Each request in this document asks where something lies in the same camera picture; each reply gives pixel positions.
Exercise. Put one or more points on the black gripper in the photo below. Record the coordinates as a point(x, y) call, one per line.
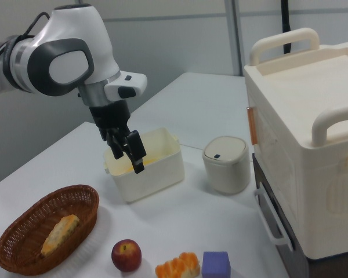
point(111, 116)

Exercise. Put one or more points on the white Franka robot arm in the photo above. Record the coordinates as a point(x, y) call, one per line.
point(75, 37)

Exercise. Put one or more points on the white square plastic container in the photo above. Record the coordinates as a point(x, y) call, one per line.
point(150, 179)

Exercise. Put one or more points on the yellow banana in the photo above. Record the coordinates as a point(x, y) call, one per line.
point(151, 159)

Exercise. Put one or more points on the small cream lidded bin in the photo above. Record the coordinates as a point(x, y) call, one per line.
point(224, 168)

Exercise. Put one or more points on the red apple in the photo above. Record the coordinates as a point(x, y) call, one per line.
point(126, 256)

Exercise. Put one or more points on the bread with orange topping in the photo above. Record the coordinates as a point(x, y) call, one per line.
point(178, 265)

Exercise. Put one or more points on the brown wicker basket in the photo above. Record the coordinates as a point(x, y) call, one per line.
point(23, 231)

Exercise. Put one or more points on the purple foam cube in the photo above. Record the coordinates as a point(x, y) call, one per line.
point(216, 265)

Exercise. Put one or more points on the cream plastic toy cabinet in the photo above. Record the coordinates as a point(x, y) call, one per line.
point(293, 130)

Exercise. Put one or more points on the black pole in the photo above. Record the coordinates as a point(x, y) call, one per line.
point(285, 26)

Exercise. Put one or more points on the dark brown drawer base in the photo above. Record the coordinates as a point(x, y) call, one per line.
point(304, 267)

